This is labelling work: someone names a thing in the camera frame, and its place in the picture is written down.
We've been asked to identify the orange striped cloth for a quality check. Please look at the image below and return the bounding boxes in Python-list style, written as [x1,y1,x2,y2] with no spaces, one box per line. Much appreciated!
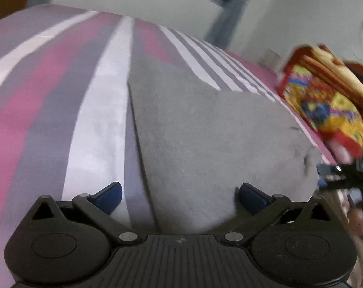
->
[289,44,363,150]

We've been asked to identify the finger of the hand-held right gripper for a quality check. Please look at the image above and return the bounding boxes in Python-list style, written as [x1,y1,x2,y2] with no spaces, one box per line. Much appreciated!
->
[316,163,350,191]

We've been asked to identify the colourful patchwork print blanket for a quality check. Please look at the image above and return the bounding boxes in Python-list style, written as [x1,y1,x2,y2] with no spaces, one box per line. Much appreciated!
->
[276,63,363,160]

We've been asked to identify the white pillow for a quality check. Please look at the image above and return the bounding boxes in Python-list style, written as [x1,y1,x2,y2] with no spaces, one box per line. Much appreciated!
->
[326,139,354,163]

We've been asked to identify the grey curtain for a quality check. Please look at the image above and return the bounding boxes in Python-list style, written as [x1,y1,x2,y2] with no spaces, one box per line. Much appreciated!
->
[205,0,261,50]

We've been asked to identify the pink grey striped bedsheet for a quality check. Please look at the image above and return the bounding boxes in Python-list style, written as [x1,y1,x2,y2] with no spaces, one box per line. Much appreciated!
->
[0,4,339,288]

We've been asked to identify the white wall socket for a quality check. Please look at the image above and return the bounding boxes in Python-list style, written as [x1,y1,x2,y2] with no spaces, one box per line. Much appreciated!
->
[265,49,280,66]

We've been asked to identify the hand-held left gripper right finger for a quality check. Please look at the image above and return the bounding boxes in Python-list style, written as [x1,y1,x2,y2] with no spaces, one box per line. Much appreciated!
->
[220,183,326,245]

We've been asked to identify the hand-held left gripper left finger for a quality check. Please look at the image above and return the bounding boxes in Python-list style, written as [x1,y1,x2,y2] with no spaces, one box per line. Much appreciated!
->
[31,181,139,244]

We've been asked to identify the person's right hand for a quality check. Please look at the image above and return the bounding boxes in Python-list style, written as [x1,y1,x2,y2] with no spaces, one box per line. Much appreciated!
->
[345,194,363,240]

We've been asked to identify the grey pants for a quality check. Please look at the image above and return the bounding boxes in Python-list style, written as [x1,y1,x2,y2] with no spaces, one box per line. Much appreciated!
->
[127,56,324,235]

